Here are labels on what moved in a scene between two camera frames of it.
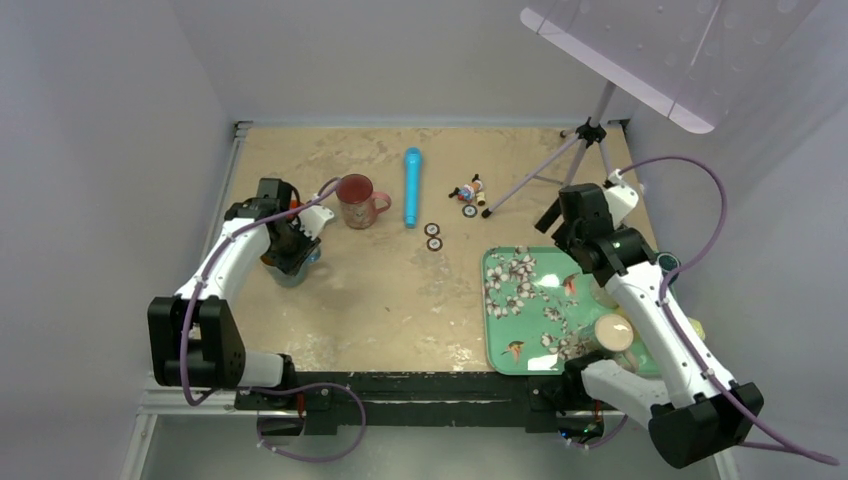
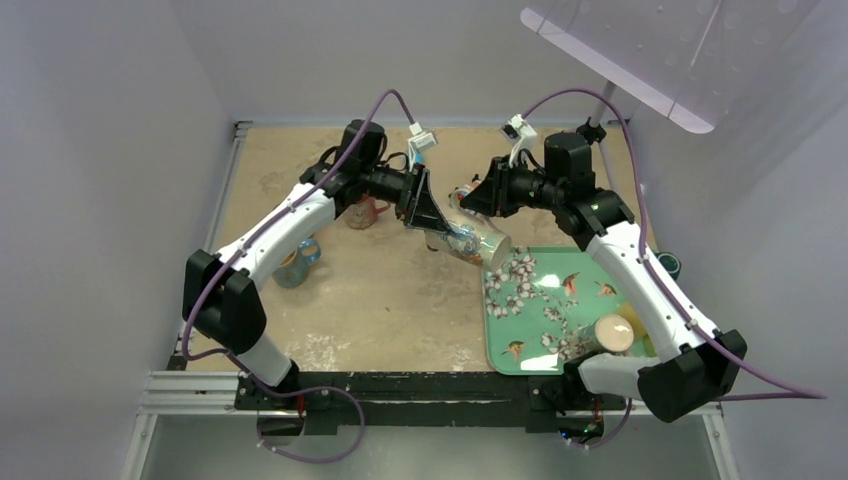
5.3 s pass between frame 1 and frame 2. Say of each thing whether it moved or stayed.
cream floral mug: stayed
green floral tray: stayed
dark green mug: stayed
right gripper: moved
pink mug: stayed
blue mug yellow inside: stayed
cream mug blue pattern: moved
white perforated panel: stayed
